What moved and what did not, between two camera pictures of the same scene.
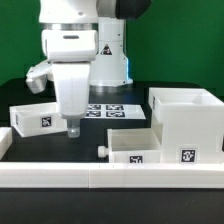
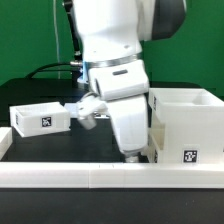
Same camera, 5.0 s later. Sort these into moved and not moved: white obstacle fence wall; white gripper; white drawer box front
Moved: white gripper; white drawer box front
Not moved: white obstacle fence wall
